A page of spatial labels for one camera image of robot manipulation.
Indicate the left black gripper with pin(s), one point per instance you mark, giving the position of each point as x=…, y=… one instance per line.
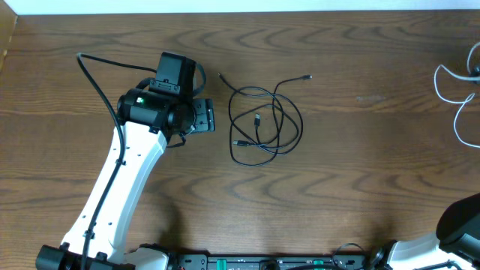
x=205, y=115

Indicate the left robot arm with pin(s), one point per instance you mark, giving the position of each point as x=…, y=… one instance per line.
x=145, y=119

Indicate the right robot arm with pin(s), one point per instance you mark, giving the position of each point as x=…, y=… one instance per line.
x=454, y=245

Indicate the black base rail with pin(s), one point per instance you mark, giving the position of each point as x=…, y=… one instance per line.
x=226, y=262

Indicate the cardboard box wall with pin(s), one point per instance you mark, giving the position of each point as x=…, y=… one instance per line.
x=8, y=22

